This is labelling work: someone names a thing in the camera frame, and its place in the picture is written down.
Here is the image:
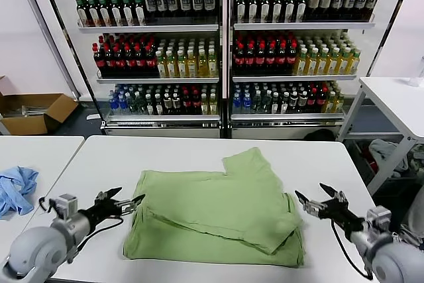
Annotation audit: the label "beige label dark drink bottle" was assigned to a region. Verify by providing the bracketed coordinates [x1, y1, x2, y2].
[320, 0, 333, 21]
[307, 0, 321, 21]

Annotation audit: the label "small red cap cola bottle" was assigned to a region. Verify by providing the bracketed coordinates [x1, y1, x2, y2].
[307, 87, 317, 114]
[316, 87, 326, 114]
[182, 89, 193, 115]
[191, 89, 201, 115]

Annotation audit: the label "silver metal parts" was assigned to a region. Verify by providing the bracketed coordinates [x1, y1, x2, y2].
[20, 105, 46, 118]

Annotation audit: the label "white side table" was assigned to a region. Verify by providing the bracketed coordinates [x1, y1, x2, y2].
[337, 76, 424, 198]

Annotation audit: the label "pale clothes pile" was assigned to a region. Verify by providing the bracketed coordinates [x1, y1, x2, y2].
[409, 152, 424, 178]

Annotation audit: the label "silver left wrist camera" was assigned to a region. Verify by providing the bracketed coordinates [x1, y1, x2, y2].
[49, 193, 80, 221]

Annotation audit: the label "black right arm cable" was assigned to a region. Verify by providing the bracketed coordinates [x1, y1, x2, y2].
[331, 219, 374, 279]

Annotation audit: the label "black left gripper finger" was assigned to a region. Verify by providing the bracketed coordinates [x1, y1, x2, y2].
[95, 187, 122, 203]
[119, 194, 146, 214]

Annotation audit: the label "black bag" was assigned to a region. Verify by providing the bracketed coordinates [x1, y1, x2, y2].
[303, 129, 336, 142]

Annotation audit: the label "white beverage shelf unit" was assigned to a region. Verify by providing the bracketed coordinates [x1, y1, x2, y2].
[227, 0, 419, 141]
[36, 0, 230, 140]

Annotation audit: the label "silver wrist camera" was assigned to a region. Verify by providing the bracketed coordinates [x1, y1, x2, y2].
[49, 193, 80, 221]
[366, 206, 392, 235]

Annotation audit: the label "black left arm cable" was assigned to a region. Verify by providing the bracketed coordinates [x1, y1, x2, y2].
[38, 196, 125, 264]

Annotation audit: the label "crumpled light blue cloth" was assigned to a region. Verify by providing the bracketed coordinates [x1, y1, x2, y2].
[0, 165, 40, 220]

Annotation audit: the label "clear plastic cup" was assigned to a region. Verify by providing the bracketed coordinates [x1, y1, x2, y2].
[407, 64, 424, 87]

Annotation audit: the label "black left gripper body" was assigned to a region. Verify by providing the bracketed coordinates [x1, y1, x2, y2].
[80, 199, 125, 228]

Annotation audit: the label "grey crumpled cloth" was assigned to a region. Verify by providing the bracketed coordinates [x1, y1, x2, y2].
[368, 139, 409, 173]

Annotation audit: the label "green cap tea bottle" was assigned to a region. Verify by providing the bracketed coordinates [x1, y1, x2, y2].
[98, 0, 111, 28]
[284, 0, 296, 24]
[122, 0, 134, 27]
[259, 0, 272, 24]
[75, 0, 89, 28]
[87, 0, 100, 28]
[247, 0, 260, 24]
[272, 0, 284, 24]
[110, 0, 123, 27]
[133, 0, 146, 27]
[236, 0, 248, 24]
[295, 0, 307, 24]

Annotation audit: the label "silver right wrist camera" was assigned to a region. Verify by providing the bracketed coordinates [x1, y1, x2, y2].
[366, 206, 392, 235]

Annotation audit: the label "black storage crate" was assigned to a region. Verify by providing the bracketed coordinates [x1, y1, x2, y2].
[346, 139, 420, 199]

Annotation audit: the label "green polo shirt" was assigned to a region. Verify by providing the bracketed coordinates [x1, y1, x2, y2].
[122, 146, 305, 268]

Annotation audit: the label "person's grey trouser leg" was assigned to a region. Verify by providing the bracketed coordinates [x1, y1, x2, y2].
[405, 193, 424, 231]

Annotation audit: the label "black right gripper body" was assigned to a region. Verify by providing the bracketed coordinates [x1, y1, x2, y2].
[317, 198, 366, 240]

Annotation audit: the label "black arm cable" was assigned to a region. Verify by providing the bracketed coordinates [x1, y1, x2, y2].
[331, 219, 374, 279]
[38, 196, 125, 264]

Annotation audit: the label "open cardboard box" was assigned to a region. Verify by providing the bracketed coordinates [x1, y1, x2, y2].
[0, 76, 80, 136]

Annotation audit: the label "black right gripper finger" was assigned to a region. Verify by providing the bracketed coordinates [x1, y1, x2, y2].
[318, 182, 348, 203]
[294, 190, 325, 217]

